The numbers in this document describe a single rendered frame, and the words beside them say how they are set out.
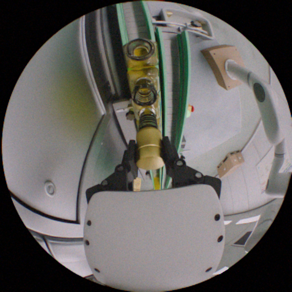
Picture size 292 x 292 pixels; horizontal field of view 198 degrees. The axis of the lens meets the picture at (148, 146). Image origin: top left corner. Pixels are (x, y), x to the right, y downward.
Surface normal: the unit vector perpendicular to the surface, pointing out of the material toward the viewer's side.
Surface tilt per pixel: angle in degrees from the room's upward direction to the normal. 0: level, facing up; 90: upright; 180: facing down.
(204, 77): 0
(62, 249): 90
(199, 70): 0
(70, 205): 90
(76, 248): 90
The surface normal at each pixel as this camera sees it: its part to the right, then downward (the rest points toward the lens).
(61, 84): 0.99, -0.11
